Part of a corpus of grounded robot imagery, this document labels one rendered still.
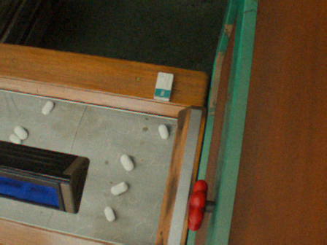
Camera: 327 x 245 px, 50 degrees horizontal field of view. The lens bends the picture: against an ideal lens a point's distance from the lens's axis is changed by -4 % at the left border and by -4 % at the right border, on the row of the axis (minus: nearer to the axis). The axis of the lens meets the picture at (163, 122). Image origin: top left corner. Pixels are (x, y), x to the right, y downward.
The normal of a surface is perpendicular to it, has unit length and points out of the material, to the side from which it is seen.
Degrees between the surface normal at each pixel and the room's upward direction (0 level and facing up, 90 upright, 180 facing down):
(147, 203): 0
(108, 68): 0
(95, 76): 0
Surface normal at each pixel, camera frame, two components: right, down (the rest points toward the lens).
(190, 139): -0.03, -0.28
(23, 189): -0.17, 0.65
